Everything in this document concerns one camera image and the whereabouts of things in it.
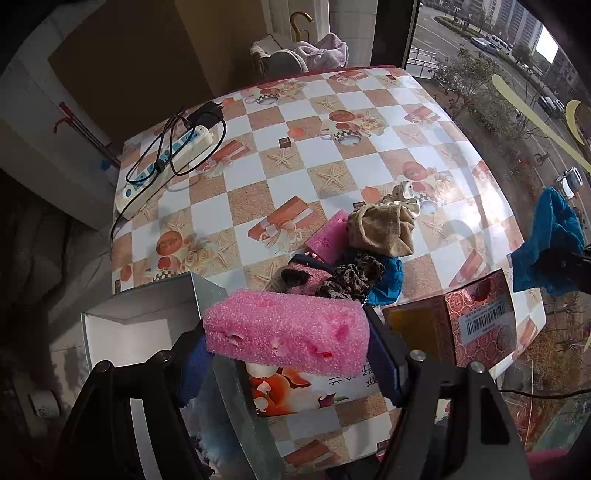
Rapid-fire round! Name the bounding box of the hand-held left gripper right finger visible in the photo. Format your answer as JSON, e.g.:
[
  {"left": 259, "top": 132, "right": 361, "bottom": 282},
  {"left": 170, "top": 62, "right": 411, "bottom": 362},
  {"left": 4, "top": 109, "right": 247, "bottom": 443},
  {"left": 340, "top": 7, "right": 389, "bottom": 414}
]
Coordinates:
[{"left": 362, "top": 305, "right": 532, "bottom": 480}]

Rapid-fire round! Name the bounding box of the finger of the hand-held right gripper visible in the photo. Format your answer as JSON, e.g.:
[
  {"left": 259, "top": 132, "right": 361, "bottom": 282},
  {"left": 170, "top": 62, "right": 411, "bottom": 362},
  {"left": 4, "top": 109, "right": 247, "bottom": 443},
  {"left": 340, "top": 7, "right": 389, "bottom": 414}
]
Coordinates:
[{"left": 538, "top": 246, "right": 591, "bottom": 296}]

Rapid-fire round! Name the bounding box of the long yellow window sticker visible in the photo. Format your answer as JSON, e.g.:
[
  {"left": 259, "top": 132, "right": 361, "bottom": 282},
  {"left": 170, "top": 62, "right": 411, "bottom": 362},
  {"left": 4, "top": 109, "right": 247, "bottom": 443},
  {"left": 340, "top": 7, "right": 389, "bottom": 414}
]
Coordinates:
[{"left": 492, "top": 74, "right": 591, "bottom": 175}]

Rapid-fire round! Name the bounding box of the yellow crescent window sticker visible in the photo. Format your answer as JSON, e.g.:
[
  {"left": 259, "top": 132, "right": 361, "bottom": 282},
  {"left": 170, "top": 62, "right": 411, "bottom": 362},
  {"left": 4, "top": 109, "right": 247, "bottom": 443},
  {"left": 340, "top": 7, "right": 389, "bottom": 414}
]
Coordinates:
[{"left": 566, "top": 100, "right": 591, "bottom": 145}]

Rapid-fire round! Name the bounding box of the red patterned box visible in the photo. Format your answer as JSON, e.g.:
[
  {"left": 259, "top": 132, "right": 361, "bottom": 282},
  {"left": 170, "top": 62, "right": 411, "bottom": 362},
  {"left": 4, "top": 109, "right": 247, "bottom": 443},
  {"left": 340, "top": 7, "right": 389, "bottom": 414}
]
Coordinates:
[{"left": 382, "top": 269, "right": 518, "bottom": 370}]

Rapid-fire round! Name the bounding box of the white parked car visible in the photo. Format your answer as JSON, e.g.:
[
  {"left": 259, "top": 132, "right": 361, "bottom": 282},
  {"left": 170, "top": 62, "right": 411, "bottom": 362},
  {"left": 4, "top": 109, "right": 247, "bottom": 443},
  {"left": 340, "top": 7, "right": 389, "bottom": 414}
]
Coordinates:
[{"left": 555, "top": 166, "right": 584, "bottom": 200}]

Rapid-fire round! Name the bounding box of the small pink sponge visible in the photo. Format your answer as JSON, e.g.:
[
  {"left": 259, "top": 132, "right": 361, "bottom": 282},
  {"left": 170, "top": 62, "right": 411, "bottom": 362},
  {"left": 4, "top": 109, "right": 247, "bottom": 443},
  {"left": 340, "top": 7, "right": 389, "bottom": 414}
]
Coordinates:
[{"left": 305, "top": 209, "right": 354, "bottom": 264}]

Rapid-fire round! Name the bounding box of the white power strip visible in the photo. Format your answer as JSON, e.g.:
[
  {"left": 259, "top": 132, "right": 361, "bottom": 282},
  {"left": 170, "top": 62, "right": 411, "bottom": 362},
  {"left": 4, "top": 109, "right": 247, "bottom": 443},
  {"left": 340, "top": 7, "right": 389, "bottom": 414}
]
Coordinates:
[{"left": 115, "top": 126, "right": 215, "bottom": 220}]

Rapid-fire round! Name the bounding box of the gold hook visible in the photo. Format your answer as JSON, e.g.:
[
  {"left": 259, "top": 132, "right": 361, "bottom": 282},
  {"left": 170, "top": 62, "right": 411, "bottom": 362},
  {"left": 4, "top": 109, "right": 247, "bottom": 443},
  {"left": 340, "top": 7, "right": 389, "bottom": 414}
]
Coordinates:
[{"left": 289, "top": 11, "right": 315, "bottom": 41}]

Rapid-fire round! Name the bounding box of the pink and black fuzzy cloth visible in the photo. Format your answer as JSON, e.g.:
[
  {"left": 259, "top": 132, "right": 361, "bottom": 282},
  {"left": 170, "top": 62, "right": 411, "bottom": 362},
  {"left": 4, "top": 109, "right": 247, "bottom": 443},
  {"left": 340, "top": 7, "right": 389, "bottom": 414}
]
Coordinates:
[{"left": 281, "top": 263, "right": 334, "bottom": 297}]

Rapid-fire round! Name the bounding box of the pink towel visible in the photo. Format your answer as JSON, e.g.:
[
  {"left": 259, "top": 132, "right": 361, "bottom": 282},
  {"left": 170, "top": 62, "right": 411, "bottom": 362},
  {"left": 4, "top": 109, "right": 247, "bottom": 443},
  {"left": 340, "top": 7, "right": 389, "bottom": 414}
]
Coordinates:
[{"left": 295, "top": 33, "right": 348, "bottom": 71}]

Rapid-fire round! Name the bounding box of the street tree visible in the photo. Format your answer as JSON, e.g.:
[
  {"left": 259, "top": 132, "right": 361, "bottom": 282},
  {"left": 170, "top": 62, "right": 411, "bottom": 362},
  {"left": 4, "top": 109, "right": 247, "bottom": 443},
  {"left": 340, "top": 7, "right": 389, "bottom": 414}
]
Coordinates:
[{"left": 433, "top": 45, "right": 529, "bottom": 141}]

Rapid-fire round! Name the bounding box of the white chair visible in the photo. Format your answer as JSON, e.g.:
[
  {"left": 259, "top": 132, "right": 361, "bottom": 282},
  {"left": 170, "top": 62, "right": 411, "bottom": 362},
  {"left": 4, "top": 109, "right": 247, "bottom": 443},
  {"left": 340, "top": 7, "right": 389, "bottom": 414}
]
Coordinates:
[{"left": 250, "top": 34, "right": 308, "bottom": 78}]

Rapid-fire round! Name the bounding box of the red handled stick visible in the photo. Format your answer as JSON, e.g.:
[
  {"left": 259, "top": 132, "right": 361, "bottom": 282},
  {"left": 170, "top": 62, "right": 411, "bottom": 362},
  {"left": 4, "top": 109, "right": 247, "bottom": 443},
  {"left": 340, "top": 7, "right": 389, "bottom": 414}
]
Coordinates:
[{"left": 57, "top": 102, "right": 122, "bottom": 169}]

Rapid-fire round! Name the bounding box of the white cabinet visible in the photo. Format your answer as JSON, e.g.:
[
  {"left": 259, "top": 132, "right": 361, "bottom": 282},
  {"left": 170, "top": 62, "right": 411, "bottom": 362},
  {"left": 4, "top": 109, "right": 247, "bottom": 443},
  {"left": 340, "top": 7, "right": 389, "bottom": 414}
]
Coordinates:
[{"left": 0, "top": 46, "right": 122, "bottom": 230}]

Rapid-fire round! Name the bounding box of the brown board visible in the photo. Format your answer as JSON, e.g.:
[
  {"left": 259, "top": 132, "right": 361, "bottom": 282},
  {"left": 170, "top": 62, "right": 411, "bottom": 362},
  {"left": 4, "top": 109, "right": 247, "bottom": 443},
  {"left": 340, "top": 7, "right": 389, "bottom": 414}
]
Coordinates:
[{"left": 48, "top": 0, "right": 223, "bottom": 153}]

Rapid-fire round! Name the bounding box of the black power adapter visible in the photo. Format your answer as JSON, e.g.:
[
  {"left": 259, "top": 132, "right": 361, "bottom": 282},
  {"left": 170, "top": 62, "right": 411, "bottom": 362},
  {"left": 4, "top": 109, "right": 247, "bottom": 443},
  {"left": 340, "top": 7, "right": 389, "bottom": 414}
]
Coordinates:
[{"left": 185, "top": 102, "right": 225, "bottom": 131}]

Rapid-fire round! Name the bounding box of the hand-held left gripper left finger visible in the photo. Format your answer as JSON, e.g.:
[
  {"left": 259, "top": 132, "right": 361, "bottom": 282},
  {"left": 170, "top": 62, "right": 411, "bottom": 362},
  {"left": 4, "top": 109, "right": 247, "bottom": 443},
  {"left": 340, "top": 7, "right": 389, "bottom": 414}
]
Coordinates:
[{"left": 48, "top": 320, "right": 218, "bottom": 480}]

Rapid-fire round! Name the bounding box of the black power cable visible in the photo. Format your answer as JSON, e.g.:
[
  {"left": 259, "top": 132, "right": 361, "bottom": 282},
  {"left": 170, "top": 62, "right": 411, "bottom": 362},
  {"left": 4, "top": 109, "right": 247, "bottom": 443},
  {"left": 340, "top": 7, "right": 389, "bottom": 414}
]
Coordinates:
[{"left": 110, "top": 105, "right": 228, "bottom": 241}]

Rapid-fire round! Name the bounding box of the tan knit cloth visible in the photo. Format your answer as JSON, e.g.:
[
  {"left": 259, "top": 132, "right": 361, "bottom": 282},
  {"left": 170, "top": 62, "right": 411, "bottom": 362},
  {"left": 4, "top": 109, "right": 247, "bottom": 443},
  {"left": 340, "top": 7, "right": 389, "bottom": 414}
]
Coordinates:
[{"left": 346, "top": 203, "right": 415, "bottom": 258}]

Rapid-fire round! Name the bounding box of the floral printed box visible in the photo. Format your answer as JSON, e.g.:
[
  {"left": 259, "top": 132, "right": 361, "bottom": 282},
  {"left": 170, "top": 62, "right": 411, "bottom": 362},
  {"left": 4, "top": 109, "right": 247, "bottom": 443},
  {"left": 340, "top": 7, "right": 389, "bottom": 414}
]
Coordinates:
[{"left": 245, "top": 362, "right": 398, "bottom": 416}]

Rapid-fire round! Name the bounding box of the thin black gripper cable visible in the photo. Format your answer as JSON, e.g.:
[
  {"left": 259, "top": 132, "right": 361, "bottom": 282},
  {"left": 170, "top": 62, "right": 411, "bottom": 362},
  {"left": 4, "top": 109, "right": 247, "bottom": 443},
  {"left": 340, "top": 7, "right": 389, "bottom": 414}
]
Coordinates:
[{"left": 495, "top": 387, "right": 591, "bottom": 401}]

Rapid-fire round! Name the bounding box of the large pink sponge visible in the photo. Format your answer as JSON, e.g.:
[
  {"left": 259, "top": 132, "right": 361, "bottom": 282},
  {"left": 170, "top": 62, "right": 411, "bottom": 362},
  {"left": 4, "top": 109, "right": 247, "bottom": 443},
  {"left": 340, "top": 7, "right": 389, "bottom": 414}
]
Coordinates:
[{"left": 203, "top": 290, "right": 371, "bottom": 377}]

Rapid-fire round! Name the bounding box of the cream satin scrunchie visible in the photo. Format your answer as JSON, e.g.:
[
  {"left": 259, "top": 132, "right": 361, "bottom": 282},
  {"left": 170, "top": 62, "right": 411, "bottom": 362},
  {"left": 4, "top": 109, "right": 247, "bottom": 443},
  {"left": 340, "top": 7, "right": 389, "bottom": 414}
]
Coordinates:
[{"left": 381, "top": 182, "right": 422, "bottom": 217}]

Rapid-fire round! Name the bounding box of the dark parked car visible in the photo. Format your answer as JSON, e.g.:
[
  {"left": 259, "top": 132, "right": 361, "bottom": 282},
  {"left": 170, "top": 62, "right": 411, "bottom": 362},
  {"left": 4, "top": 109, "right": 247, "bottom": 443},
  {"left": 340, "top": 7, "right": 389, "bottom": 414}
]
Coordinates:
[{"left": 537, "top": 95, "right": 566, "bottom": 115}]

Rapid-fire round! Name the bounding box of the leopard print scrunchie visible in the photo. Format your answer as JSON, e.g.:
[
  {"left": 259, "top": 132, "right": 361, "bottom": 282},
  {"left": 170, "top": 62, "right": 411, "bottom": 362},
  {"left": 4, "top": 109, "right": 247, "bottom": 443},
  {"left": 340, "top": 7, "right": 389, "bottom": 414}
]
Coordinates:
[{"left": 316, "top": 256, "right": 385, "bottom": 303}]

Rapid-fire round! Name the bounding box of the checkered printed tablecloth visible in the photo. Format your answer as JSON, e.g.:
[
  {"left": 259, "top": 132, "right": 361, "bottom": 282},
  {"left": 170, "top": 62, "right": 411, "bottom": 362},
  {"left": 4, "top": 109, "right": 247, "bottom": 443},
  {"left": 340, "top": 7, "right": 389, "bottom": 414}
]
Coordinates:
[{"left": 111, "top": 65, "right": 548, "bottom": 478}]

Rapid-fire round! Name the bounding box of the white open box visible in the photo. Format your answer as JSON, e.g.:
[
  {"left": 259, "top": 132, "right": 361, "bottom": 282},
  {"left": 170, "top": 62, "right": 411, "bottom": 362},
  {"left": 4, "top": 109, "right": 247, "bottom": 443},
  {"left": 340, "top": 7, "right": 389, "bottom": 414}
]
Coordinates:
[{"left": 81, "top": 271, "right": 284, "bottom": 480}]

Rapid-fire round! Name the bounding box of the dark blue cloth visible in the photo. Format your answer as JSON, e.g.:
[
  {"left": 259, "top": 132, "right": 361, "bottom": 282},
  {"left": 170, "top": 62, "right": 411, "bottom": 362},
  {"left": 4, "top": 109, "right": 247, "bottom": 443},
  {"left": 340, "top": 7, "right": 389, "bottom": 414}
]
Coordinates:
[{"left": 294, "top": 251, "right": 335, "bottom": 270}]

